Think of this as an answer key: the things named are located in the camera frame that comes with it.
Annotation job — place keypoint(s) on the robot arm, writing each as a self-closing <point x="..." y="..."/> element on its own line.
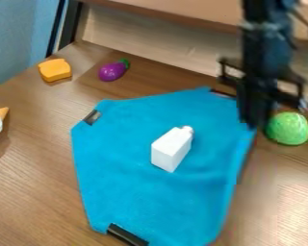
<point x="263" y="12"/>

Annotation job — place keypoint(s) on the white toy bottle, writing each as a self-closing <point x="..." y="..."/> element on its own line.
<point x="171" y="150"/>

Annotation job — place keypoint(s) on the orange toy bread slice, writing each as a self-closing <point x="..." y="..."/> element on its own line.
<point x="54" y="69"/>

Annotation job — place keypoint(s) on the blue cloth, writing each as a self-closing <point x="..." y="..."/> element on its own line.
<point x="161" y="179"/>

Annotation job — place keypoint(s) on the purple toy eggplant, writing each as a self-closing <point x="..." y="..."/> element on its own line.
<point x="112" y="70"/>

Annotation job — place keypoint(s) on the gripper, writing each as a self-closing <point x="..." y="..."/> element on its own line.
<point x="263" y="61"/>

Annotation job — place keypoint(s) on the green toy cabbage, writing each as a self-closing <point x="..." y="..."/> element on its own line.
<point x="288" y="128"/>

